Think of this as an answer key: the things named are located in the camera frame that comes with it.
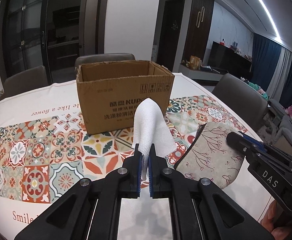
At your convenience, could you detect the beige branch print pouch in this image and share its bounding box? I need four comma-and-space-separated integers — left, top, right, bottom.
174, 122, 244, 189

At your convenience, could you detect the white cloth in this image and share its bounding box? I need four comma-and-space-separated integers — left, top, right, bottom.
132, 98, 176, 180

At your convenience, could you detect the person's right hand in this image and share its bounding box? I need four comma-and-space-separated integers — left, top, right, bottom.
260, 200, 292, 239

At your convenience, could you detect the grey chair right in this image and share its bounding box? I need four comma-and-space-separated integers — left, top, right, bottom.
212, 74, 267, 131

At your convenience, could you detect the grey chair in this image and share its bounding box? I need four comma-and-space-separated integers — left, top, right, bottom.
75, 53, 135, 68
3, 66, 49, 98
212, 74, 267, 131

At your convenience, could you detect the patterned tablecloth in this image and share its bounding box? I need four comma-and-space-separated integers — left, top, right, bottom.
0, 73, 273, 239

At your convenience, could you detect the white low bench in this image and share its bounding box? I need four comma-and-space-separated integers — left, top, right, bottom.
179, 64, 222, 81

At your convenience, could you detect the blue curtain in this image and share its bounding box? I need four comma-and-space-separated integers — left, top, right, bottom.
251, 33, 289, 101

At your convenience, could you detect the brown cardboard box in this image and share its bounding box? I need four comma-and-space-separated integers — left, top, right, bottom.
76, 60, 175, 134

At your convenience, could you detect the dark wooden door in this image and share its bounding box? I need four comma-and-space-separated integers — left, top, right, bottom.
156, 0, 185, 72

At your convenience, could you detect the grey chair left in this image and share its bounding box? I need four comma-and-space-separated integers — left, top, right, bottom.
3, 66, 49, 98

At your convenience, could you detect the grey chair middle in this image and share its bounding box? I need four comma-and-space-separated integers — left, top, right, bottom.
75, 53, 135, 68

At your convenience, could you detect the black sliding glass door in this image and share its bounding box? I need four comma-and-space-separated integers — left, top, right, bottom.
0, 0, 107, 83

